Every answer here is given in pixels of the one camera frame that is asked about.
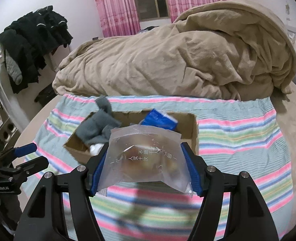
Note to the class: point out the striped pastel cloth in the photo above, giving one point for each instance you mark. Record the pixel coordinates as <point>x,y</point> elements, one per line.
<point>238,143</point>

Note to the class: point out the round bed with beige sheet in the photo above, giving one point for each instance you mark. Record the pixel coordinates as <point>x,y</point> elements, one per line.
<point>291,120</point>

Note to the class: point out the storage shelf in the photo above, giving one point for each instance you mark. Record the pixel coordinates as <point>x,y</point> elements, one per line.
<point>0,125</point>

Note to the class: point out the dark items behind bed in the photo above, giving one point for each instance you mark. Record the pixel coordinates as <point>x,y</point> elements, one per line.
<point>150,29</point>

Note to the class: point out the grey quilted garment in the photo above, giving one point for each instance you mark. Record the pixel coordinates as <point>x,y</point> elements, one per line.
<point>13,70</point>

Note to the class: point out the brown cardboard box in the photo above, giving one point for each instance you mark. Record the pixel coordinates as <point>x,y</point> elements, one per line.
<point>190,130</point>

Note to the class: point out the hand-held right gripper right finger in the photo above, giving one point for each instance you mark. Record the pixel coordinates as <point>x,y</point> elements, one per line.
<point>194,173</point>

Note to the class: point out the pile of black clothes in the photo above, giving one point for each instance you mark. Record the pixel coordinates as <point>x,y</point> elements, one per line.
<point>35,37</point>

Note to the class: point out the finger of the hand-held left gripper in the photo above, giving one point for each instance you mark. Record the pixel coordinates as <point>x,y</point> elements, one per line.
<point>35,164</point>
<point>25,149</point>

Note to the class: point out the white sock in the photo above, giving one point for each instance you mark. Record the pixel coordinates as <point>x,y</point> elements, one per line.
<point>97,149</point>

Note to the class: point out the blue tissue packet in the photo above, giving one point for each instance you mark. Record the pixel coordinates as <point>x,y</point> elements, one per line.
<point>160,120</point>

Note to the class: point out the beige duvet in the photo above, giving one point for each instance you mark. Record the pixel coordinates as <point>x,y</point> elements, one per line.
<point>175,55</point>

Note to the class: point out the clear plastic bread bag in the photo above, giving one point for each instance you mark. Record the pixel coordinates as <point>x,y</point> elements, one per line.
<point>145,155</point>

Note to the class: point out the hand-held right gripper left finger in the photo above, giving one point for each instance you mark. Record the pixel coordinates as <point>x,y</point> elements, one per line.
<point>97,173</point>

